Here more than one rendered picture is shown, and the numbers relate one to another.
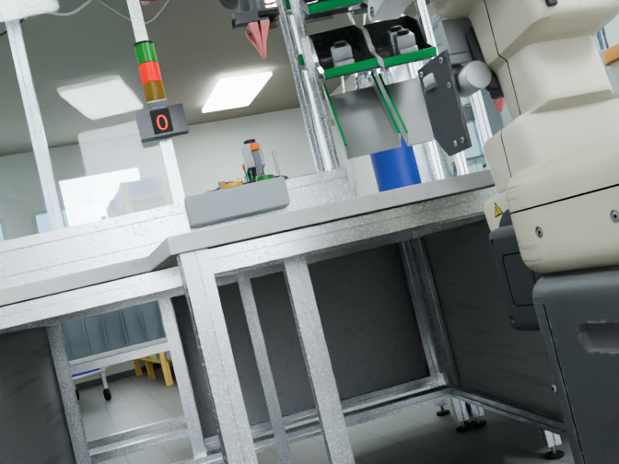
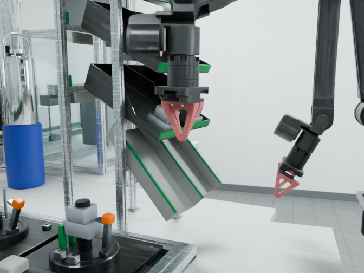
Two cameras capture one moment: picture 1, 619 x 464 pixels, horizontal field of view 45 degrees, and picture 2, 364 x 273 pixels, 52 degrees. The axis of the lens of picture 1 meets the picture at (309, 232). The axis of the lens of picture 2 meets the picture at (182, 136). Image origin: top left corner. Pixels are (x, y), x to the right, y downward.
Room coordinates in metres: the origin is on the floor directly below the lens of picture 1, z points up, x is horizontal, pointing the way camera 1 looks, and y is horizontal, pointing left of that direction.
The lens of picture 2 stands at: (1.19, 0.57, 1.35)
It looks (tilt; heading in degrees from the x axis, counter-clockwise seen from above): 10 degrees down; 305
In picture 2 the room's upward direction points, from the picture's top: straight up
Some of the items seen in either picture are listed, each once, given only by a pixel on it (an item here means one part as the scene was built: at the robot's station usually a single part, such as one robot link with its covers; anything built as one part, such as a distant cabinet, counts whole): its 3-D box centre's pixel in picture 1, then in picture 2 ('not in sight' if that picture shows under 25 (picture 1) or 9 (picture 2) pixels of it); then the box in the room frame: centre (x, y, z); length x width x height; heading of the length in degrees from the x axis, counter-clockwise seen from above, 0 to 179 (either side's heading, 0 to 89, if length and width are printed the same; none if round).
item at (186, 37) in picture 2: not in sight; (180, 41); (1.58, 0.01, 1.40); 0.07 x 0.06 x 0.07; 30
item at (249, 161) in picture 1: (251, 155); (79, 216); (1.77, 0.09, 1.06); 0.08 x 0.04 x 0.07; 8
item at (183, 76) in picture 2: (252, 6); (183, 76); (1.57, 0.00, 1.34); 0.10 x 0.07 x 0.07; 100
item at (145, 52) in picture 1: (145, 55); not in sight; (1.84, 0.30, 1.39); 0.05 x 0.05 x 0.05
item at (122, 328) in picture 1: (109, 325); not in sight; (3.66, 1.07, 0.73); 0.62 x 0.42 x 0.23; 101
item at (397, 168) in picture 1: (398, 181); (24, 154); (2.66, -0.36, 1.00); 0.16 x 0.16 x 0.27
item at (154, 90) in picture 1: (155, 93); not in sight; (1.84, 0.30, 1.29); 0.05 x 0.05 x 0.05
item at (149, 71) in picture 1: (150, 74); not in sight; (1.84, 0.30, 1.34); 0.05 x 0.05 x 0.05
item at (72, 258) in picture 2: not in sight; (73, 258); (1.74, 0.14, 1.00); 0.02 x 0.01 x 0.02; 11
